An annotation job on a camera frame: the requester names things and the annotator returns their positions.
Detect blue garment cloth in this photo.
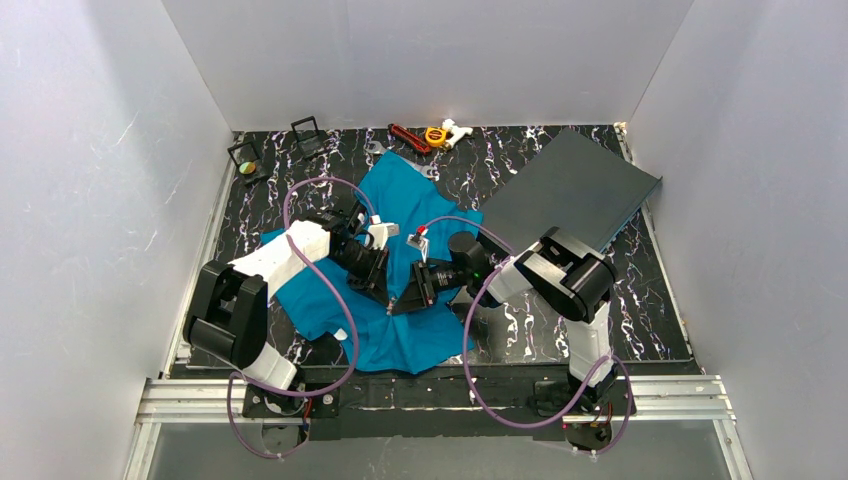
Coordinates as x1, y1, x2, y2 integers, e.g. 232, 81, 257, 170
275, 155, 483, 374

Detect round colourful brooch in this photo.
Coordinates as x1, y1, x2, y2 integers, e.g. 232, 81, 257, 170
239, 161, 257, 176

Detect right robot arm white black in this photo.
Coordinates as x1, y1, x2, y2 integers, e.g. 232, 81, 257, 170
390, 227, 617, 406

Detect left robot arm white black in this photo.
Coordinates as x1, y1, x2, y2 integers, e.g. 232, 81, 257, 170
182, 201, 399, 396

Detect red black utility knife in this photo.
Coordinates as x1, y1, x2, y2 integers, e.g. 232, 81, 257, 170
388, 123, 432, 156

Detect yellow tape measure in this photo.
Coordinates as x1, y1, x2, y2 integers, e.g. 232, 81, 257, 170
423, 127, 447, 149

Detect white plastic fitting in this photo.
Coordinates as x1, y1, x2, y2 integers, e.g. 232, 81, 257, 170
441, 119, 473, 150

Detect dark grey flat box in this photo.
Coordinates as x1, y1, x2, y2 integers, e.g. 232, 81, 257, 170
480, 129, 661, 251

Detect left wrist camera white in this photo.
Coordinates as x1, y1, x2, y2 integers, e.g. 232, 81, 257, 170
367, 222, 399, 250

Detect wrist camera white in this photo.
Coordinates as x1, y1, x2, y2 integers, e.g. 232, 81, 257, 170
406, 225, 430, 262
367, 222, 399, 250

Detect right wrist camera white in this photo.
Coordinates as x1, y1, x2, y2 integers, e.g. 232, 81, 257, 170
406, 225, 430, 262

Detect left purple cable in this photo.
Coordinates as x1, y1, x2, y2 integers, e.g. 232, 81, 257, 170
225, 176, 382, 461

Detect purple cable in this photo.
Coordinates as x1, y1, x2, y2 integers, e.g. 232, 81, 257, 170
225, 176, 382, 461
420, 215, 634, 457

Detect aluminium rail frame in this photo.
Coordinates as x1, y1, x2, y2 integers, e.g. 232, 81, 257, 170
125, 126, 747, 479

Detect black frame stand rear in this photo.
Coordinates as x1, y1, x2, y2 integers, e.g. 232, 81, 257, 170
291, 116, 326, 160

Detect black frame stand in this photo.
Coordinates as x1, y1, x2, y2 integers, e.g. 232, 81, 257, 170
227, 141, 271, 186
291, 116, 326, 160

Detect black frame stand left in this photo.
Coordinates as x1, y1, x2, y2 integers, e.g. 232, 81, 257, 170
227, 141, 271, 186

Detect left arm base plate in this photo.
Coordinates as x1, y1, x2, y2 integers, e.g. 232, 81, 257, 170
238, 373, 341, 420

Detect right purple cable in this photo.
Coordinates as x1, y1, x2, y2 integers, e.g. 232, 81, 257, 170
420, 215, 634, 457

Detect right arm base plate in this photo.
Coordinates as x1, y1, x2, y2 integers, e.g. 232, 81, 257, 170
528, 377, 637, 454

